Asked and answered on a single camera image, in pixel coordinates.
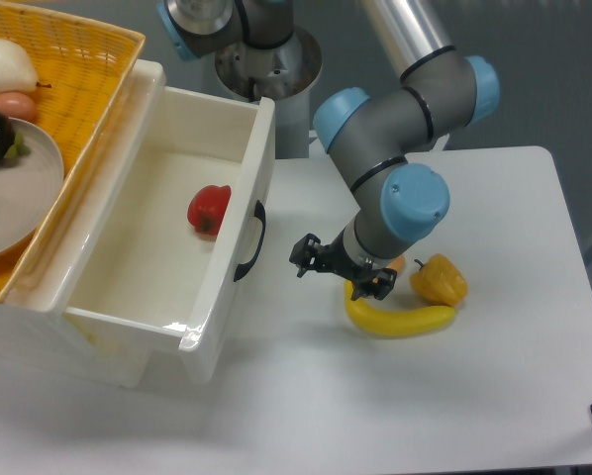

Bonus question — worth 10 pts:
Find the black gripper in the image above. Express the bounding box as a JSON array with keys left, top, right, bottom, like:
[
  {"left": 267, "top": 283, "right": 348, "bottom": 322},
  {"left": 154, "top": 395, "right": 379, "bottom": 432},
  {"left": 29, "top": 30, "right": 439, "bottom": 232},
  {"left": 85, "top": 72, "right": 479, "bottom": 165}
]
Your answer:
[{"left": 289, "top": 232, "right": 396, "bottom": 301}]

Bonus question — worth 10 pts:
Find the white drawer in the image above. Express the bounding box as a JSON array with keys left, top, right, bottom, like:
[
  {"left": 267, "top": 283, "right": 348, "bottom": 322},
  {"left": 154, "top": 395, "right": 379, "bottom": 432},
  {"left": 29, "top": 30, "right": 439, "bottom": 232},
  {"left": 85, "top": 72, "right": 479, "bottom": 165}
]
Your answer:
[{"left": 67, "top": 87, "right": 275, "bottom": 382}]

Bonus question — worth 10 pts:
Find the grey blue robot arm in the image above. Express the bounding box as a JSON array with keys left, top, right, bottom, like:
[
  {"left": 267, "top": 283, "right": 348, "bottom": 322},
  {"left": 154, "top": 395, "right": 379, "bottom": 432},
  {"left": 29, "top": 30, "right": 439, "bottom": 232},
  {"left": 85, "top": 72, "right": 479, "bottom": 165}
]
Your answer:
[{"left": 157, "top": 1, "right": 500, "bottom": 300}]

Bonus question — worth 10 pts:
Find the white drawer cabinet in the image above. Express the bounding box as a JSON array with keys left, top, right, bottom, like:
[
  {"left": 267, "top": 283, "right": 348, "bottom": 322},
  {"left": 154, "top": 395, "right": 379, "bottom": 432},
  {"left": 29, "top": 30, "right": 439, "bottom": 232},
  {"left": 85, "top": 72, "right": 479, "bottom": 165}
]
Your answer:
[{"left": 0, "top": 60, "right": 166, "bottom": 387}]

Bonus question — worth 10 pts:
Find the orange bread piece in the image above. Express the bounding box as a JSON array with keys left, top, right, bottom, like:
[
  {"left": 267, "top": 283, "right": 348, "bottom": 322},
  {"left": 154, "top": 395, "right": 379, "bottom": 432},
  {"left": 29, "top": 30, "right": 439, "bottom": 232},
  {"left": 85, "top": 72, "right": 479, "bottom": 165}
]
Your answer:
[{"left": 372, "top": 255, "right": 406, "bottom": 285}]

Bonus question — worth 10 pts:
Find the yellow banana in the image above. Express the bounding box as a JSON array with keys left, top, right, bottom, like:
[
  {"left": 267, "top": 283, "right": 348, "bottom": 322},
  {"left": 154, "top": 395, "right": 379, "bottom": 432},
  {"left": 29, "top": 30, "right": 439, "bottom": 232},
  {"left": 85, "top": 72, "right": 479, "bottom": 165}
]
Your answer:
[{"left": 344, "top": 281, "right": 456, "bottom": 338}]

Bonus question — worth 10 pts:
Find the yellow bell pepper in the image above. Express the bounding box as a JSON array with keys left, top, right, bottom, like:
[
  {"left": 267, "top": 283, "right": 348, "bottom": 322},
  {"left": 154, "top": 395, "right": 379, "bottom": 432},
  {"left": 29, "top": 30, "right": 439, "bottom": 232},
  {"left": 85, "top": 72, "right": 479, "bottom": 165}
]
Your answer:
[{"left": 409, "top": 253, "right": 468, "bottom": 307}]

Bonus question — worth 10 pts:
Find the red bell pepper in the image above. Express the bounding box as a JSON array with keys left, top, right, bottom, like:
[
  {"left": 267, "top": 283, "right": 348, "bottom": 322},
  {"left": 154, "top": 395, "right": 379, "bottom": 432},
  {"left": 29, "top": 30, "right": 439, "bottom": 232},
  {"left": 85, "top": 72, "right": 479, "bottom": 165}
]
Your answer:
[{"left": 187, "top": 185, "right": 232, "bottom": 237}]

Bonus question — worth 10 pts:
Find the yellow wicker basket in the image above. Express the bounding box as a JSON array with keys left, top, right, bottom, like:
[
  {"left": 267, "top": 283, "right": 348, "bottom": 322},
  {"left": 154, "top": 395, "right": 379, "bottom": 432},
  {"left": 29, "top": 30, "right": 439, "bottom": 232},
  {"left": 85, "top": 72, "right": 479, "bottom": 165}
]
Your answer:
[{"left": 0, "top": 1, "right": 146, "bottom": 303}]

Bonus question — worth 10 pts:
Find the grey round plate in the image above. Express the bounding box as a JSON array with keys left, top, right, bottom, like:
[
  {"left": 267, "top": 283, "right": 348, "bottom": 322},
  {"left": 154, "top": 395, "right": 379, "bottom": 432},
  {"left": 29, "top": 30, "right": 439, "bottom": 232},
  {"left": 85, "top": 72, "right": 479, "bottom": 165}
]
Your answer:
[{"left": 0, "top": 119, "right": 64, "bottom": 255}]

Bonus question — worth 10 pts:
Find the pink peach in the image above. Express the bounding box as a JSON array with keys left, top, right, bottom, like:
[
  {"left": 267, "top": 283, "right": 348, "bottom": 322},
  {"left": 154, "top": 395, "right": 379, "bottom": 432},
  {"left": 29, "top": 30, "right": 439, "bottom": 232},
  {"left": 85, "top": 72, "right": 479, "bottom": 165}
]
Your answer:
[{"left": 0, "top": 92, "right": 38, "bottom": 123}]

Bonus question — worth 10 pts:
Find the white pear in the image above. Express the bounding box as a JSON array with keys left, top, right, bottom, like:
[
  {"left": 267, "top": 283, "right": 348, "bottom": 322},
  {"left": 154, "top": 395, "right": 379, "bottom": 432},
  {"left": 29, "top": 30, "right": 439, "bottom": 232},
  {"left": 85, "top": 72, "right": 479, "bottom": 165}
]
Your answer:
[{"left": 0, "top": 39, "right": 51, "bottom": 94}]

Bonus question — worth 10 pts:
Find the white table bracket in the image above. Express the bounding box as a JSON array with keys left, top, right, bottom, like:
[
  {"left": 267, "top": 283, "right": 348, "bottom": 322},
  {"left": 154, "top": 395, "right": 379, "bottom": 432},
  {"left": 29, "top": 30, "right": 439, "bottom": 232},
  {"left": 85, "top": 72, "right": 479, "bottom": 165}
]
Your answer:
[{"left": 308, "top": 130, "right": 321, "bottom": 147}]

